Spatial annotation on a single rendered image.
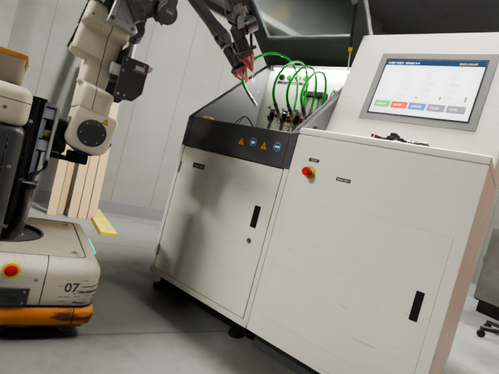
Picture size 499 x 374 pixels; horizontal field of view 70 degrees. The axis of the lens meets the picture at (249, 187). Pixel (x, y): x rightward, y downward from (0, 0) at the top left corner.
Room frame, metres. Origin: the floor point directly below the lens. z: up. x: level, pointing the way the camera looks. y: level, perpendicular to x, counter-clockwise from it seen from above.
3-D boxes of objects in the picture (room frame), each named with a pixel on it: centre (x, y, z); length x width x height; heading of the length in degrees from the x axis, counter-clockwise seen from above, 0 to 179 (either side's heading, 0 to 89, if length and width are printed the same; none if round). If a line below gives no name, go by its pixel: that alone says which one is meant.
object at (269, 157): (1.76, 0.12, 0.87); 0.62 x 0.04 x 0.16; 54
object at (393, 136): (1.39, -0.52, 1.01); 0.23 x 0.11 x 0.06; 54
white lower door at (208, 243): (1.75, 0.14, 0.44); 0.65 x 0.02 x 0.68; 54
